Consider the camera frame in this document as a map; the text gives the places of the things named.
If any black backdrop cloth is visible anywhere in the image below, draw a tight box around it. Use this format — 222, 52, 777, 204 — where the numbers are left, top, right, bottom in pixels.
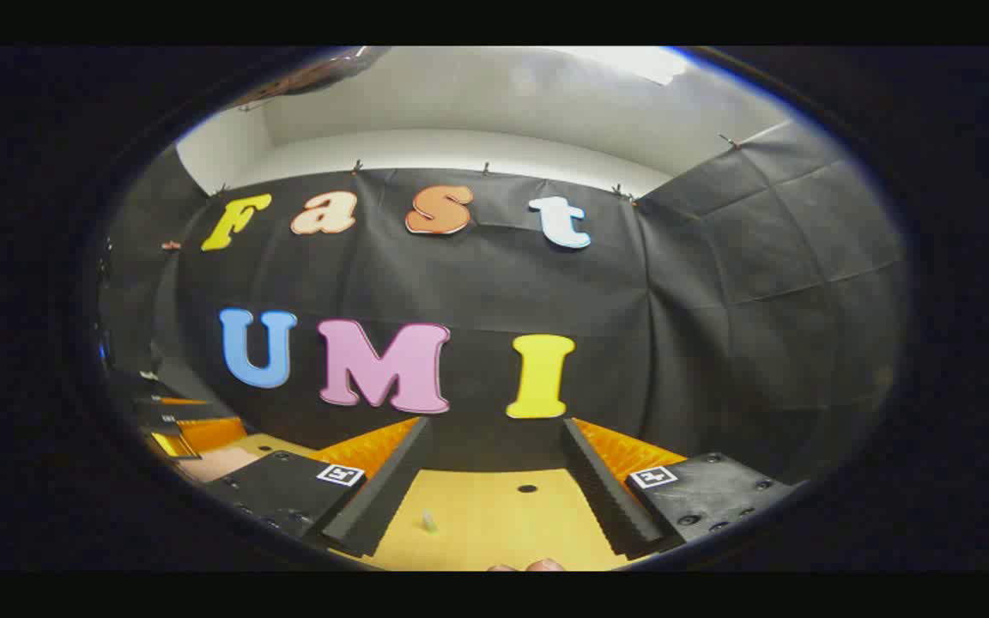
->
100, 120, 912, 482

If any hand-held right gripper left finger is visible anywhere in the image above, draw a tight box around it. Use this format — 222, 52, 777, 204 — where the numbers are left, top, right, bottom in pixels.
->
201, 416, 432, 559

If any pink suitcase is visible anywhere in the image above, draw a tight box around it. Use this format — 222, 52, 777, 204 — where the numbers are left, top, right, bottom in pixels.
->
175, 445, 265, 484

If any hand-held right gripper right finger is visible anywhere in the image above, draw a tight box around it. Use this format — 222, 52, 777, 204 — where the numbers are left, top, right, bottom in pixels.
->
561, 417, 807, 559

